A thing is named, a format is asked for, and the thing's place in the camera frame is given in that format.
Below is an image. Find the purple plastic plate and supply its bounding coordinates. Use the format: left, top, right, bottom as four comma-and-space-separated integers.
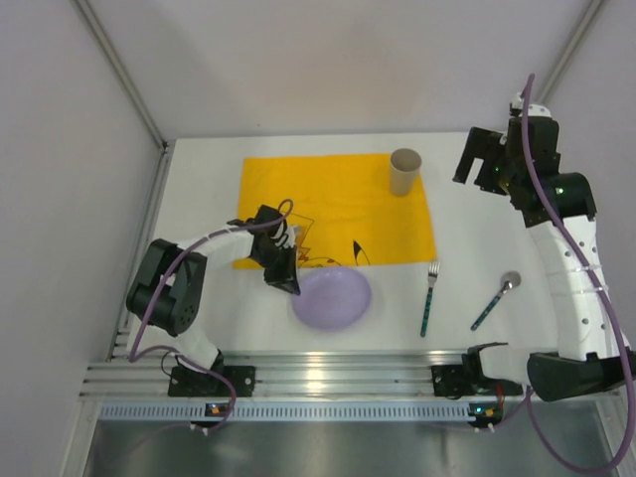
291, 266, 373, 332

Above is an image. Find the spoon with teal handle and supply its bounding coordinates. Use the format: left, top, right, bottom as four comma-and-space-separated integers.
470, 270, 522, 331

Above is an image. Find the yellow cloth placemat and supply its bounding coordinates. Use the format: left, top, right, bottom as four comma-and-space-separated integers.
238, 153, 437, 268

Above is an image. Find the beige paper cup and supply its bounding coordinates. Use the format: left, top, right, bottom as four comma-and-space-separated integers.
390, 148, 422, 197

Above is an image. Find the fork with teal handle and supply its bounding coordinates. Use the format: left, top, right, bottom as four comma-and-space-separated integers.
419, 260, 440, 338

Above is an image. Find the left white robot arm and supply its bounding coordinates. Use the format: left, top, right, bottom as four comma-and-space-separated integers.
125, 199, 301, 373

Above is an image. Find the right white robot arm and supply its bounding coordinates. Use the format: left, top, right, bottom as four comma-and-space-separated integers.
453, 98, 635, 401

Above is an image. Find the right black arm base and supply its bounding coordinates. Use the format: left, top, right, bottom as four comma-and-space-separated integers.
430, 365, 524, 399

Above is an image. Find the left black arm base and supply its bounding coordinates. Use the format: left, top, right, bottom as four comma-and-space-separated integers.
167, 365, 256, 398

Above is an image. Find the aluminium rail frame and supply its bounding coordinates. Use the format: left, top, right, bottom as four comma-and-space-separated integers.
79, 351, 461, 400

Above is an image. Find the perforated metal cable tray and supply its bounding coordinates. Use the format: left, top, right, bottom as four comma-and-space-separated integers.
99, 400, 499, 422

